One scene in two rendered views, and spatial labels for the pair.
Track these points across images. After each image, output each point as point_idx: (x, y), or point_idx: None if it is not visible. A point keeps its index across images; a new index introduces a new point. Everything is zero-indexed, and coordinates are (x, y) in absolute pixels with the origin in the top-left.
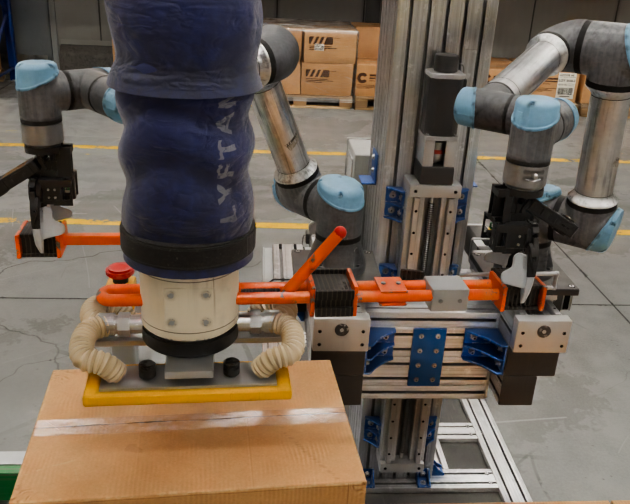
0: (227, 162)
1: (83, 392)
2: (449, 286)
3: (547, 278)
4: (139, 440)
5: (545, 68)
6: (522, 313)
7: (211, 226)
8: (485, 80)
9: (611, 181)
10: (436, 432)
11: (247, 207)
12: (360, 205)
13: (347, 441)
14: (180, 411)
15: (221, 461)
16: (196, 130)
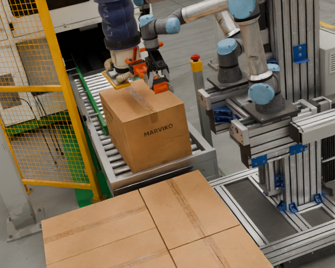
0: (106, 19)
1: (142, 82)
2: (147, 75)
3: (263, 112)
4: (126, 94)
5: (211, 5)
6: (239, 119)
7: (106, 35)
8: (275, 6)
9: (251, 67)
10: (285, 185)
11: (116, 33)
12: (224, 52)
13: (139, 116)
14: (141, 94)
15: (122, 105)
16: (100, 10)
